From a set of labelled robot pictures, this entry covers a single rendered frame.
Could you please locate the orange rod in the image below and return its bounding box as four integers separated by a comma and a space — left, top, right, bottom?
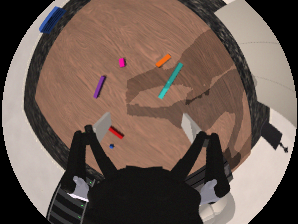
155, 54, 171, 67

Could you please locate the purple rod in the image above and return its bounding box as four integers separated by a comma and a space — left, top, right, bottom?
93, 76, 106, 98

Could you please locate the turquoise rod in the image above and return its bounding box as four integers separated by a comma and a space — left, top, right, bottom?
158, 62, 183, 99

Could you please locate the red rod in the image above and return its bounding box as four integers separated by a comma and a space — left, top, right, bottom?
108, 126, 124, 139

